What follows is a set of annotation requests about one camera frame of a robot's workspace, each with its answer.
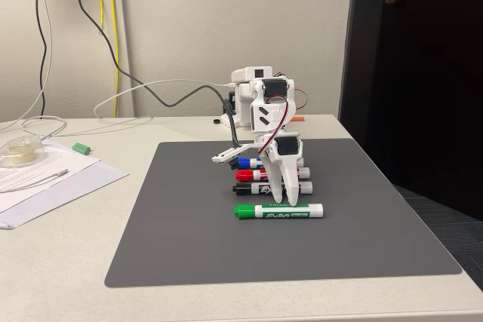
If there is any green dry erase marker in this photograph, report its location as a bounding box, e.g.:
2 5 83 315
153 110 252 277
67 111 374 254
232 203 325 221

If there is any blue dry erase marker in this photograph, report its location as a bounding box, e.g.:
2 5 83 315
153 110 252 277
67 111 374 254
236 155 305 170

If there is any black dry erase marker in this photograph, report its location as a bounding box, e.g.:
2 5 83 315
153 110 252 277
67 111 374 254
232 181 315 197

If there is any red dry erase marker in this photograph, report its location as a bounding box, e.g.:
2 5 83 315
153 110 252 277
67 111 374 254
234 167 312 182

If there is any grey mat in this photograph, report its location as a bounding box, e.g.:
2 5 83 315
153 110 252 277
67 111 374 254
103 137 463 288

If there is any dark door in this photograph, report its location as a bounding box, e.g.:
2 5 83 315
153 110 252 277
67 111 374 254
337 0 483 222

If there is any white paper stack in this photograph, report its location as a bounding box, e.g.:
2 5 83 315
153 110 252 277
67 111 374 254
0 158 130 230

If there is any white printed paper sheet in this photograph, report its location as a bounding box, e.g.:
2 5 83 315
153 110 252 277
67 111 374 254
0 138 103 195

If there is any clear tape dispenser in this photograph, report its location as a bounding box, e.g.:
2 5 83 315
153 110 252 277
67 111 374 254
0 135 47 168

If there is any red servo wire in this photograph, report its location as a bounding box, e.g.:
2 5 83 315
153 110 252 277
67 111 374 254
258 100 295 157

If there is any white mounted camera box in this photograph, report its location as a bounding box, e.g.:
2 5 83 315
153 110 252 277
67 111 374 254
211 142 266 170

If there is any white cable to arm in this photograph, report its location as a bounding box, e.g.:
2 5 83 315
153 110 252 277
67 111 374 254
93 78 238 119

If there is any thick black cable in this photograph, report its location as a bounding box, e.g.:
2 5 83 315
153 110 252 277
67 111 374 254
68 0 243 149

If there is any white wall conduit strip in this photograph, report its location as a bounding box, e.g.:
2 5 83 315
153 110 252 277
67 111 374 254
114 0 136 117

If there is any long yellow cable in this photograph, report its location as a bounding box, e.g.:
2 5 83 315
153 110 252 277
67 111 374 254
109 0 120 118

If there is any white looped cable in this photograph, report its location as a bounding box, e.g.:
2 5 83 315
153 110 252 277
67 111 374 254
20 115 67 138

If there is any white cable with plug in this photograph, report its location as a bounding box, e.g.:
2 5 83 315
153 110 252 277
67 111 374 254
0 168 71 195

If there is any thin white hanging cable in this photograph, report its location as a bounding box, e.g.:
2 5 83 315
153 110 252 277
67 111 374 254
0 0 54 133

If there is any thin black cable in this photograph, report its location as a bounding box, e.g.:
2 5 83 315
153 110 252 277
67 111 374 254
31 0 48 117

